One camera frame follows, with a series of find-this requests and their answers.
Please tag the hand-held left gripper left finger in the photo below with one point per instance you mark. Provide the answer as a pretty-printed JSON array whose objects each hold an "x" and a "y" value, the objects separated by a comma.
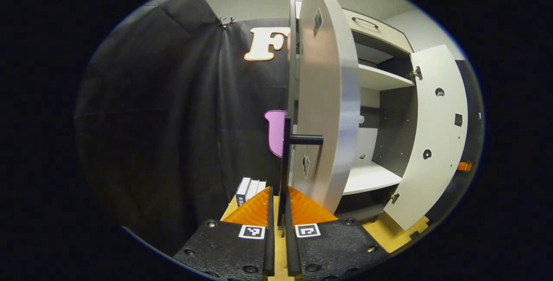
[{"x": 269, "y": 251}]

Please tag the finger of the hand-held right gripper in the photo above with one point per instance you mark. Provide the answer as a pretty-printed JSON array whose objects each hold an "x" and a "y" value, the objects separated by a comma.
[{"x": 464, "y": 166}]

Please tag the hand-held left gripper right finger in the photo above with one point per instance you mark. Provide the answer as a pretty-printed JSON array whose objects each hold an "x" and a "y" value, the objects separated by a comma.
[{"x": 292, "y": 251}]

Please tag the white cabinet door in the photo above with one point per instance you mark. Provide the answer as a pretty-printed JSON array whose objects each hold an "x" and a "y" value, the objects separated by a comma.
[
  {"x": 328, "y": 99},
  {"x": 436, "y": 143}
]

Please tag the white double-door shoe cabinet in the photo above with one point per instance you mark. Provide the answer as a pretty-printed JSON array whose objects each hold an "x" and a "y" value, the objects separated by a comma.
[{"x": 389, "y": 37}]

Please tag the metal door hinge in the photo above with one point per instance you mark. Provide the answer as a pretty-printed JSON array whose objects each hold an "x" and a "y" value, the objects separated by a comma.
[
  {"x": 394, "y": 197},
  {"x": 417, "y": 73}
]

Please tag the white cabinet shelf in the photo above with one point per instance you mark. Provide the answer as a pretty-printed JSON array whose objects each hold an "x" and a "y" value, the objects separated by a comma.
[
  {"x": 371, "y": 177},
  {"x": 380, "y": 80}
]

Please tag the blue and white book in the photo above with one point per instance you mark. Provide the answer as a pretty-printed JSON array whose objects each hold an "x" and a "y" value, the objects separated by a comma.
[{"x": 242, "y": 190}]

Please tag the black backdrop cloth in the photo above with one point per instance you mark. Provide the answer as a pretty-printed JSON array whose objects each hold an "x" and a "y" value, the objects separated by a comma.
[{"x": 164, "y": 121}]

